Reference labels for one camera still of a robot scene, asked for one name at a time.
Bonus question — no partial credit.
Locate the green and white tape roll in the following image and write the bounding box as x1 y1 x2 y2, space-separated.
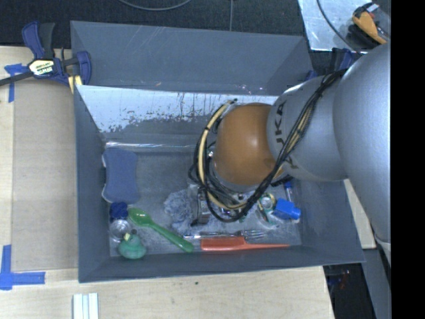
257 192 278 226

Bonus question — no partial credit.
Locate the grey metal bin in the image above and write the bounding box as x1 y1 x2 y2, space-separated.
69 20 367 284

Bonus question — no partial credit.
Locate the green plastic spoon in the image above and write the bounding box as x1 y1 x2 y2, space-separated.
127 207 195 254

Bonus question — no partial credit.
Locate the grey-blue cloth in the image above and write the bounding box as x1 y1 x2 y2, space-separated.
163 187 218 234

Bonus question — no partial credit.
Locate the pale wood board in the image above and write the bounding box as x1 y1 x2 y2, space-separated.
11 80 79 272

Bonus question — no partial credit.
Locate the blue plastic block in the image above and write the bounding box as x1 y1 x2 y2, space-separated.
272 197 302 224

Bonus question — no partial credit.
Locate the dark blue bottle cap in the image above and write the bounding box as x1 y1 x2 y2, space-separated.
109 201 129 223

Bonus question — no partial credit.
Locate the metal fork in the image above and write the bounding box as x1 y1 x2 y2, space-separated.
183 229 268 241

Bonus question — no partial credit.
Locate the green toy duck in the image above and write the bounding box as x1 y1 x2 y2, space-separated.
117 232 147 261

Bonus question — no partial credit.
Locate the clear glass cup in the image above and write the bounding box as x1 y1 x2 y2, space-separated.
109 218 133 244

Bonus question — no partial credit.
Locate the blue sponge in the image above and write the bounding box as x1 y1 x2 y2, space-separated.
101 148 141 205

